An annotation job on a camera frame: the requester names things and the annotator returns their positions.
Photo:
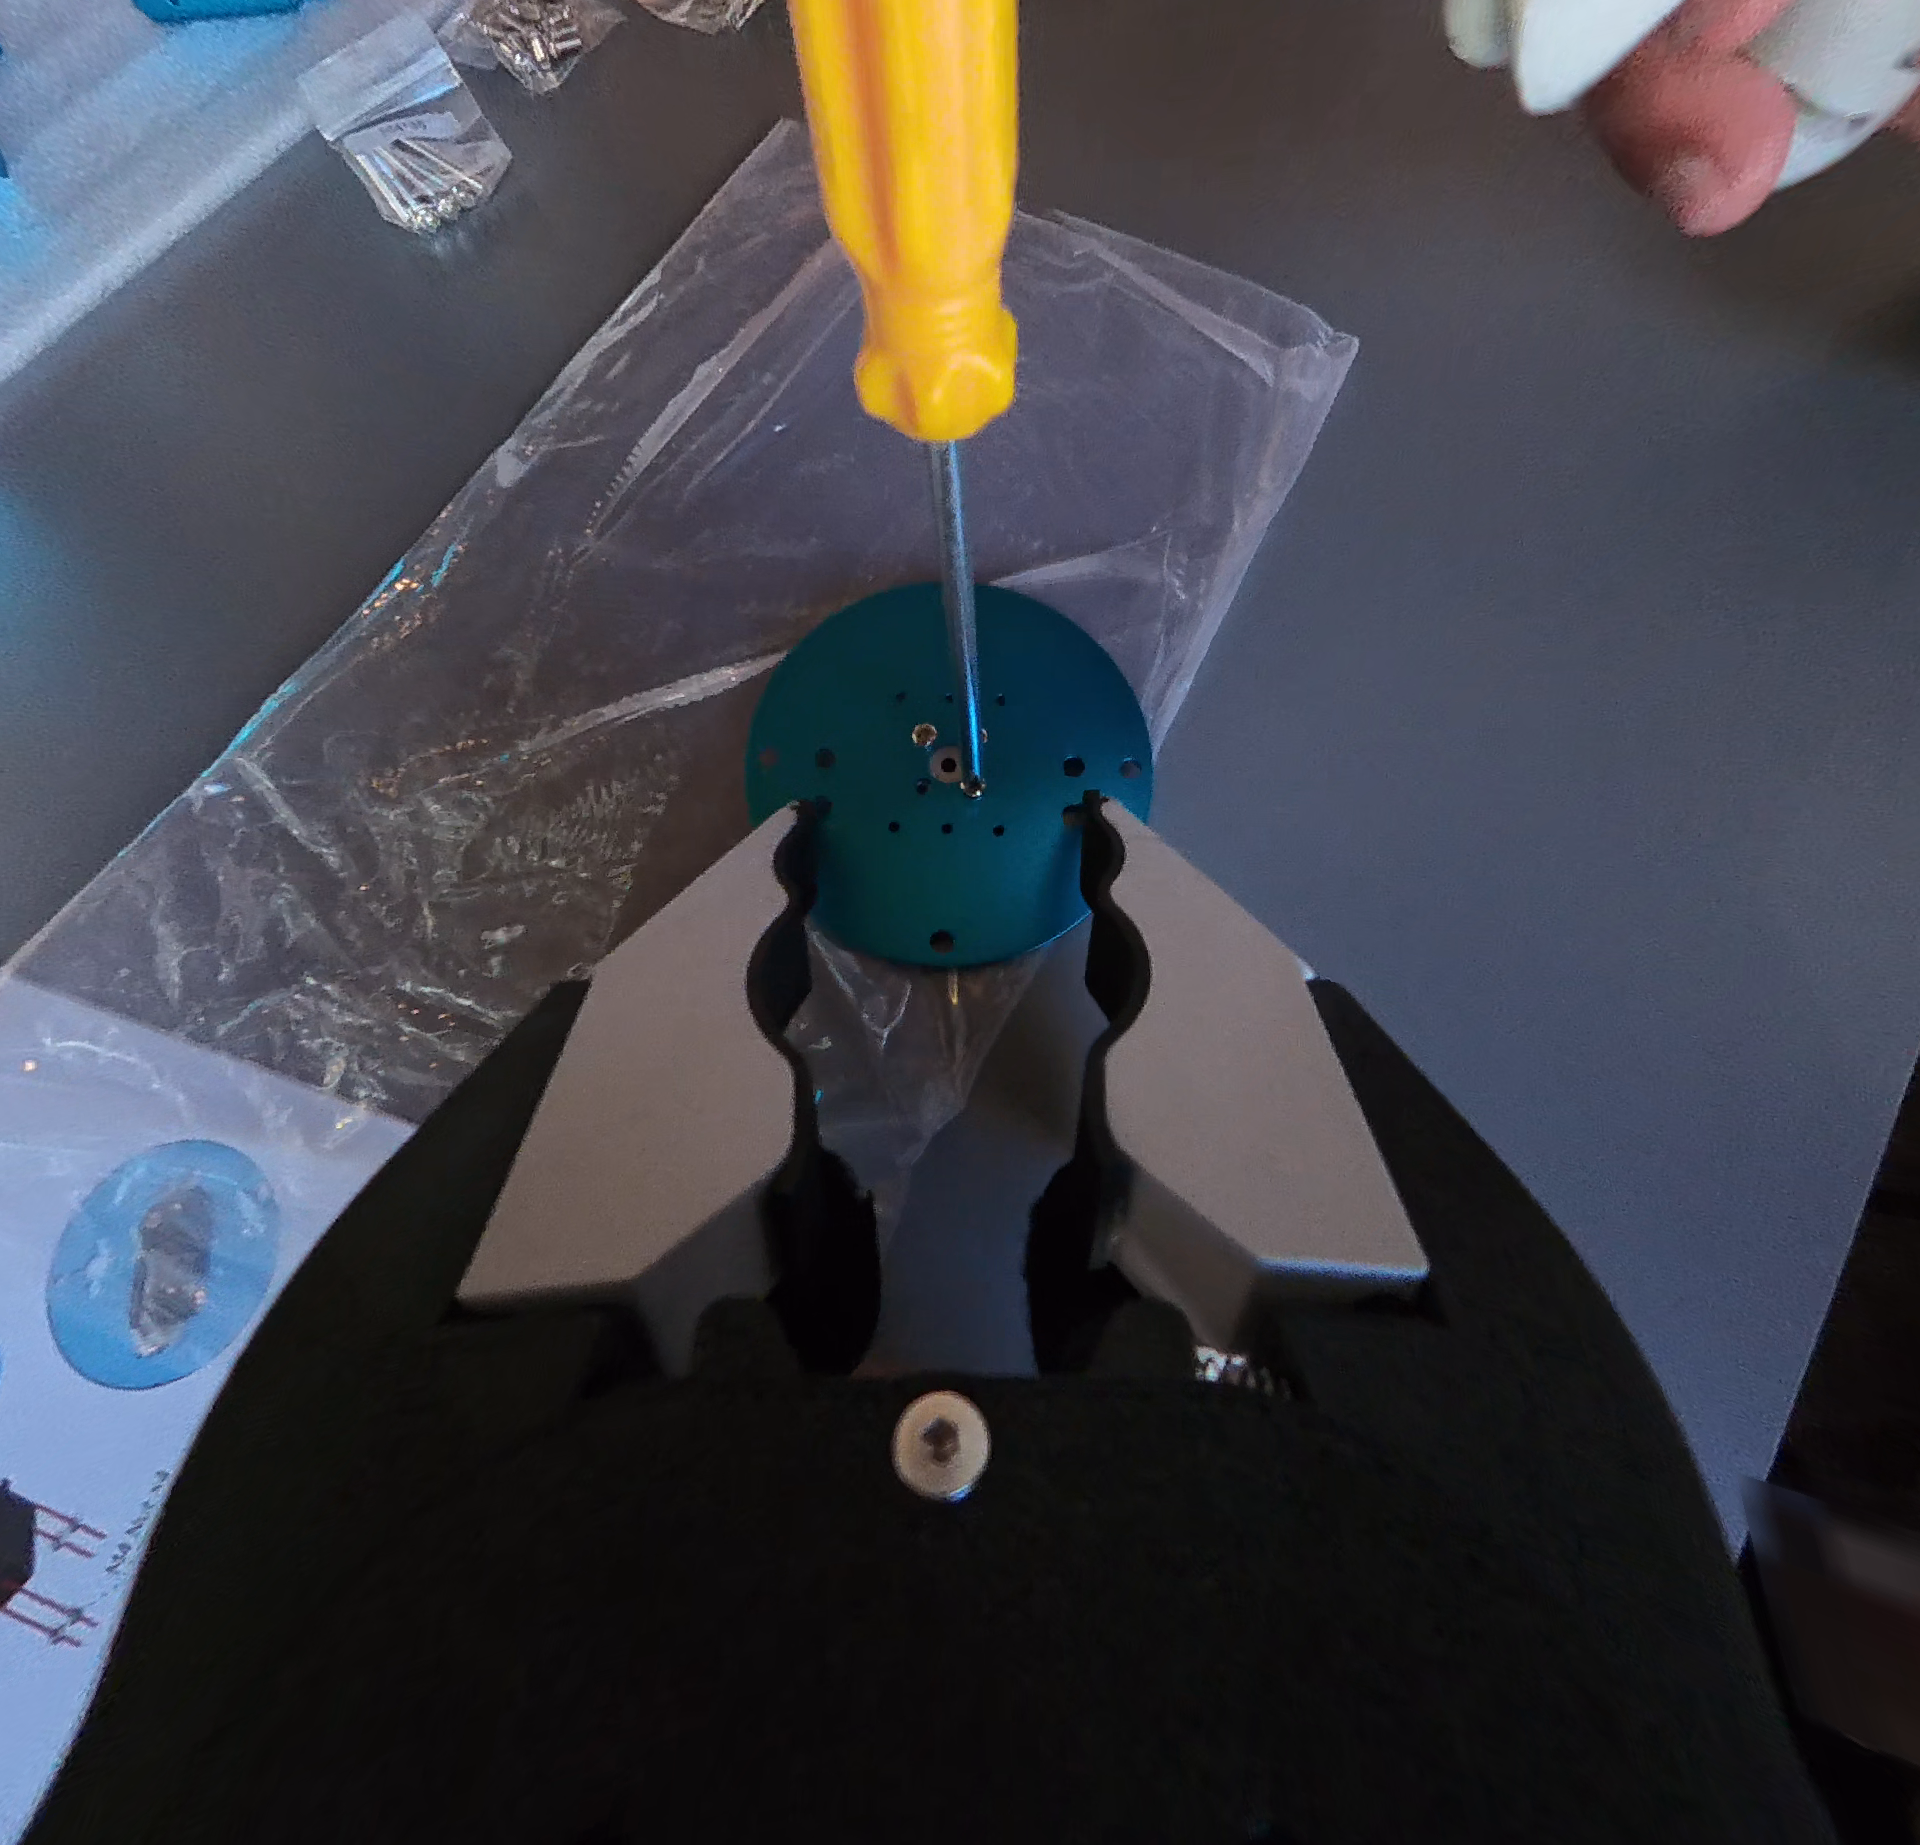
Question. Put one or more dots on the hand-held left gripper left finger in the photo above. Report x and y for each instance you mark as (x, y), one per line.
(631, 1127)

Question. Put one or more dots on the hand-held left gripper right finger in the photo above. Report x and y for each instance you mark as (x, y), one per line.
(1260, 1111)

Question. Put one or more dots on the blue round metal disc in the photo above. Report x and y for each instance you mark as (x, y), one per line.
(871, 886)

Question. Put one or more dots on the grey desk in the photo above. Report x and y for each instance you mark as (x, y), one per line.
(1501, 676)

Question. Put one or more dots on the person's right hand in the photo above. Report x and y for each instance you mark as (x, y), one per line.
(1696, 122)

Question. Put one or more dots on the clear plastic bag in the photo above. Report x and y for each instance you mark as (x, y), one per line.
(526, 676)

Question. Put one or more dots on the white assembly guide sheet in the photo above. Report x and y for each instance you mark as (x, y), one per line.
(90, 1426)

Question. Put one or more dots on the pile of small hardware bags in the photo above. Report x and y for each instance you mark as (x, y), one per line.
(526, 31)

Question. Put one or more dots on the white foam sheet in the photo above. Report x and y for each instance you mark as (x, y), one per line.
(136, 152)

